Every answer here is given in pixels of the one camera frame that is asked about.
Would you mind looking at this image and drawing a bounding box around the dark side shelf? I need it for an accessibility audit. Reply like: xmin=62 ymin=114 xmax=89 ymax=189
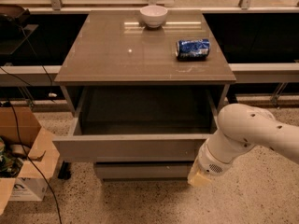
xmin=0 ymin=4 xmax=37 ymax=60

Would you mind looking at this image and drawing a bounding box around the grey drawer cabinet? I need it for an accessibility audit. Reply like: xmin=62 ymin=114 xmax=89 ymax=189
xmin=53 ymin=8 xmax=237 ymax=182

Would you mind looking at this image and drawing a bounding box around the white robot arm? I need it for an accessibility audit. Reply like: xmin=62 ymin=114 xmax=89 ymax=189
xmin=188 ymin=104 xmax=299 ymax=187

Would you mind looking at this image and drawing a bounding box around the open cardboard box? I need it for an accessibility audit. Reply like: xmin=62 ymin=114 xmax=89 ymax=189
xmin=0 ymin=107 xmax=60 ymax=214

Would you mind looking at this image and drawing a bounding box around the grey lower drawer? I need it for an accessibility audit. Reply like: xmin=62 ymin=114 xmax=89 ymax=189
xmin=94 ymin=162 xmax=192 ymax=181

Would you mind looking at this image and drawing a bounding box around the grey drawer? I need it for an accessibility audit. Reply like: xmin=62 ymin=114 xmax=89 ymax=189
xmin=94 ymin=162 xmax=192 ymax=181
xmin=54 ymin=86 xmax=215 ymax=162

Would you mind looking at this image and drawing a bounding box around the black power cable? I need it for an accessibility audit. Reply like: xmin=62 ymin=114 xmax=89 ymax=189
xmin=0 ymin=66 xmax=64 ymax=224

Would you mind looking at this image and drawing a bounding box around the grey top drawer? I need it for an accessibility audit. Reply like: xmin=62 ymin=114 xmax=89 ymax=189
xmin=54 ymin=86 xmax=215 ymax=162

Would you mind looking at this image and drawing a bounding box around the blue soda can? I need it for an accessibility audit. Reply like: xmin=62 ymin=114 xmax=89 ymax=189
xmin=176 ymin=38 xmax=210 ymax=60

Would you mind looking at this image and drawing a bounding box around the white ceramic bowl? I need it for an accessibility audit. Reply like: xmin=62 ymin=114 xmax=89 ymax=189
xmin=140 ymin=5 xmax=168 ymax=28

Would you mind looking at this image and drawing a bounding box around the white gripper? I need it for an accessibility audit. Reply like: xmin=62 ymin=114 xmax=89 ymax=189
xmin=187 ymin=141 xmax=232 ymax=187

